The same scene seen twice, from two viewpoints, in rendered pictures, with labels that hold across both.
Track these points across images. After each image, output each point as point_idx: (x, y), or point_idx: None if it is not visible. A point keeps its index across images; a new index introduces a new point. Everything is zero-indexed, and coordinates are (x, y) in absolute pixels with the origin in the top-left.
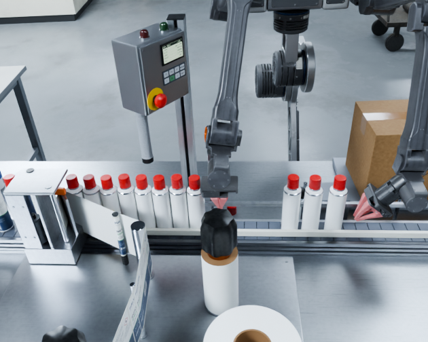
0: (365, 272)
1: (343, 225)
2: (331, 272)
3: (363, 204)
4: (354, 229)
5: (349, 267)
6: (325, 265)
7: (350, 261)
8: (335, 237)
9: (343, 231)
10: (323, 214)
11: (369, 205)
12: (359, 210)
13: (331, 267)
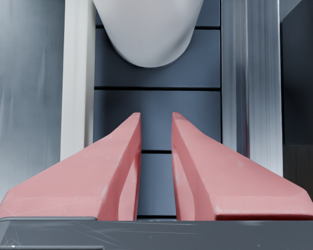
0: None
1: (193, 92)
2: None
3: (187, 180)
4: (168, 145)
5: (18, 103)
6: (30, 17)
7: (49, 112)
8: (108, 37)
9: (75, 46)
10: (300, 25)
11: None
12: (124, 135)
13: (23, 36)
